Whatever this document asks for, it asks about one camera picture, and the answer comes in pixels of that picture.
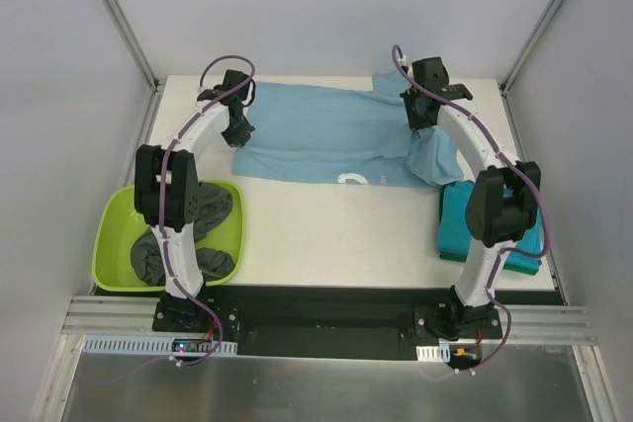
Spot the folded teal t-shirt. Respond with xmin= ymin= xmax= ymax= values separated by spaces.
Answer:
xmin=435 ymin=180 xmax=545 ymax=270

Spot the left white cable duct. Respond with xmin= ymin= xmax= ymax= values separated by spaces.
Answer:
xmin=83 ymin=335 xmax=237 ymax=358

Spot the green plastic basket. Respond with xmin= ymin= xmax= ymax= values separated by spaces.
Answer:
xmin=92 ymin=180 xmax=246 ymax=295

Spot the light blue t-shirt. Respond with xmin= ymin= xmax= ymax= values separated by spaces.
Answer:
xmin=232 ymin=72 xmax=464 ymax=188

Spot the white cable duct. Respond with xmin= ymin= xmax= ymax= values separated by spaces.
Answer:
xmin=83 ymin=335 xmax=237 ymax=358
xmin=415 ymin=344 xmax=451 ymax=364

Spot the right aluminium frame post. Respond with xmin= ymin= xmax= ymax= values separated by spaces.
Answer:
xmin=499 ymin=0 xmax=568 ymax=97

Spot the aluminium frame post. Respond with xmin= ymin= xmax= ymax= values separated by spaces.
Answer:
xmin=101 ymin=0 xmax=160 ymax=92
xmin=499 ymin=0 xmax=568 ymax=97

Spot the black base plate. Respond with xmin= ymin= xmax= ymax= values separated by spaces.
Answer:
xmin=152 ymin=286 xmax=501 ymax=361

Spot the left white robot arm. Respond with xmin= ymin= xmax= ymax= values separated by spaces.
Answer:
xmin=134 ymin=69 xmax=256 ymax=332

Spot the dark grey t-shirt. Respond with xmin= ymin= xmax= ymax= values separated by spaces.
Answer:
xmin=131 ymin=182 xmax=235 ymax=286

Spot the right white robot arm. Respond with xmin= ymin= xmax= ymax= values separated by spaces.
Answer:
xmin=392 ymin=45 xmax=540 ymax=338

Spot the right white cable duct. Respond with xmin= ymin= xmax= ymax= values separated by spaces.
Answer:
xmin=415 ymin=344 xmax=451 ymax=364

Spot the left aluminium frame post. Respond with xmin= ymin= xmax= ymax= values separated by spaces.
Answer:
xmin=101 ymin=0 xmax=160 ymax=92

